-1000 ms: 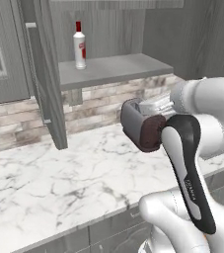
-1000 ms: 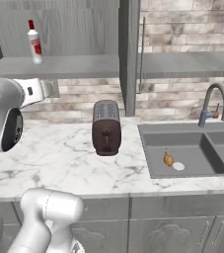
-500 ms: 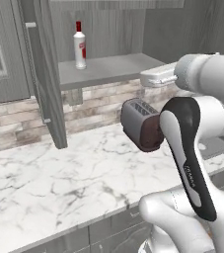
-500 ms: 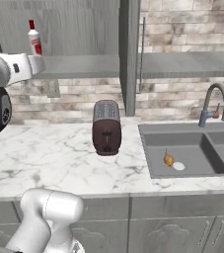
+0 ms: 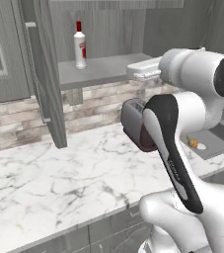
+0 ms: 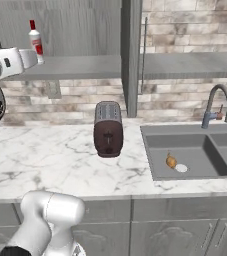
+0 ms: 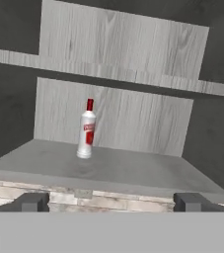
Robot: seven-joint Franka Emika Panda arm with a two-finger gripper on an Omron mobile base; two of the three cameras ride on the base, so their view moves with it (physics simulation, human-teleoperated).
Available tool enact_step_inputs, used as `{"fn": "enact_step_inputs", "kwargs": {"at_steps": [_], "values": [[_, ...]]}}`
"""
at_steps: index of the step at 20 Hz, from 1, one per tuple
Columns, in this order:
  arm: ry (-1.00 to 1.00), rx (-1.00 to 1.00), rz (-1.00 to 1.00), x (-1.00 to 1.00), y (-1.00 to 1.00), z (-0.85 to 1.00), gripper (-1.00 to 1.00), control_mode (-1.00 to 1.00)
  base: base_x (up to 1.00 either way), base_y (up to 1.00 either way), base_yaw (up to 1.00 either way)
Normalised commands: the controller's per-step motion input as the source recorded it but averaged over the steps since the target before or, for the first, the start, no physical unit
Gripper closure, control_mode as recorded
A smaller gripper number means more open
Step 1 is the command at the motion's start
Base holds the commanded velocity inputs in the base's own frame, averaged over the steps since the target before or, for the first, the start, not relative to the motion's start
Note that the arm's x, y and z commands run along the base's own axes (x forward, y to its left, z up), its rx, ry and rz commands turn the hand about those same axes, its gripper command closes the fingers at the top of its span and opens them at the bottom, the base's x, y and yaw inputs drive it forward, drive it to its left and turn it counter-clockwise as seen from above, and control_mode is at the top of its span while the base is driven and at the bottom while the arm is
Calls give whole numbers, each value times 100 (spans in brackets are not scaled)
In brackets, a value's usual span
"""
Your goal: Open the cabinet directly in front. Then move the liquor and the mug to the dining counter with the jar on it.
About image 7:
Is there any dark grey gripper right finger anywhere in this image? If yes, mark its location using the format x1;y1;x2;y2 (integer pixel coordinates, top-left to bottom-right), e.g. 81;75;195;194
173;192;224;212

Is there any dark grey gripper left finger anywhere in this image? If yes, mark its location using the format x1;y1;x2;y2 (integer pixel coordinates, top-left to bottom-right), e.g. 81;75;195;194
0;192;50;212

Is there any white liquor bottle red cap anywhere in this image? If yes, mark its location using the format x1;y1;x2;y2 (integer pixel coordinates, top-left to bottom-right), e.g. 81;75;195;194
76;98;97;160

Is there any grey wooden open cabinet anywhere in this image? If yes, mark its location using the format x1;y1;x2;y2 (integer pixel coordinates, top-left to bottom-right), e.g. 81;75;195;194
0;0;224;207

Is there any grey wooden cabinet shelf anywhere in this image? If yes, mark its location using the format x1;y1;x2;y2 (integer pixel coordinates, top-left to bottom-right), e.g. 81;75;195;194
0;46;224;99

